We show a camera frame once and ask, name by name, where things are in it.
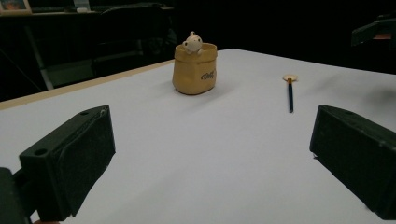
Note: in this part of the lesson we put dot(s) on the yellow pen holder with figurine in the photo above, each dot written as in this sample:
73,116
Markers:
194,70

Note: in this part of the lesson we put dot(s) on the blue pencil with cream topper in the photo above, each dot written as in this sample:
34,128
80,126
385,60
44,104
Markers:
290,93

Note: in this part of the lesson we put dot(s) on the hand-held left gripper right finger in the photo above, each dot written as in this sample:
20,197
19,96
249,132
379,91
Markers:
355,152

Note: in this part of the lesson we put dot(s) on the metal stand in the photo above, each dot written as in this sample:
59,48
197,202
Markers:
39,59

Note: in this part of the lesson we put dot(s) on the framed picture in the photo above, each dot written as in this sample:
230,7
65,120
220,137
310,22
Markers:
14,6

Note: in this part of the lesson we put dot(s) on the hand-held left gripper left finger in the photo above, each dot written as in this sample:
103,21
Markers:
67,161

